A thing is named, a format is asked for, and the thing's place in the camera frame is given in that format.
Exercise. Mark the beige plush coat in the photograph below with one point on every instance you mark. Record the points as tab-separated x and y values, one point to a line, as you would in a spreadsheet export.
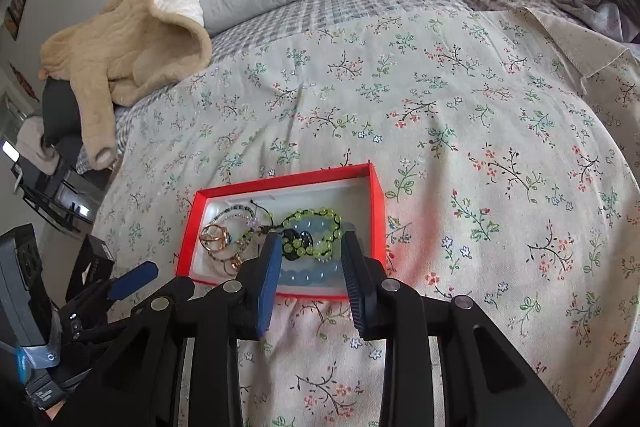
130	47

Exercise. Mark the dark cloth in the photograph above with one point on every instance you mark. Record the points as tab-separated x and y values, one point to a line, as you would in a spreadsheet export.
62	112

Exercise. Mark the red wall decoration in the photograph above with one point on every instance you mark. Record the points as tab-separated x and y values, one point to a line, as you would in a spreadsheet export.
24	82

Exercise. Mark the floral bed sheet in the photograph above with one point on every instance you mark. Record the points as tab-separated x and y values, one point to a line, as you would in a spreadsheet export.
475	132

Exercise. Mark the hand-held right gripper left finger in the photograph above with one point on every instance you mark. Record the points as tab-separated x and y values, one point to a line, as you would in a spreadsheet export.
269	279

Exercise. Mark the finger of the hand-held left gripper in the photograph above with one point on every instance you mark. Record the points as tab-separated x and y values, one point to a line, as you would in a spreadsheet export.
132	279

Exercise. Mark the pale pink cloth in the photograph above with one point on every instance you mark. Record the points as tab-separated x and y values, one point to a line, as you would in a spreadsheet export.
37	147

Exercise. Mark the red cardboard box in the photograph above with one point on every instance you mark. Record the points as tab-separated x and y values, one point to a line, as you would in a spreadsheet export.
377	217

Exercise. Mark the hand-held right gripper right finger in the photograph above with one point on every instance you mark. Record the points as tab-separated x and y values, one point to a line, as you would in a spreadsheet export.
354	282

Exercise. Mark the small wall pictures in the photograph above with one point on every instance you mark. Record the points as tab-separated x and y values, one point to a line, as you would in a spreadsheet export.
15	12

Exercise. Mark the black phone box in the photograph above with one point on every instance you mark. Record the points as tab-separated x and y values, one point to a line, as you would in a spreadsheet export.
90	267

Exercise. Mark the grey checked bed sheet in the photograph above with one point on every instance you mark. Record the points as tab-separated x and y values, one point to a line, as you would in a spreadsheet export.
350	2

